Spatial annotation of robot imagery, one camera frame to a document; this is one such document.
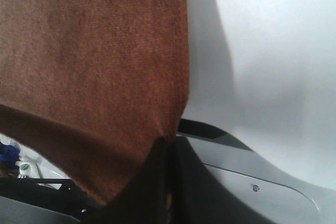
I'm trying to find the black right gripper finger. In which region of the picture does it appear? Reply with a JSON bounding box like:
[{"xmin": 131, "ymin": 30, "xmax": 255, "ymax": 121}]
[{"xmin": 82, "ymin": 137, "xmax": 179, "ymax": 223}]

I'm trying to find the brown towel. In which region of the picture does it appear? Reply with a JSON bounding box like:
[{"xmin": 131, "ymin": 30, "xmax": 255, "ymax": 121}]
[{"xmin": 1, "ymin": 0, "xmax": 189, "ymax": 203}]

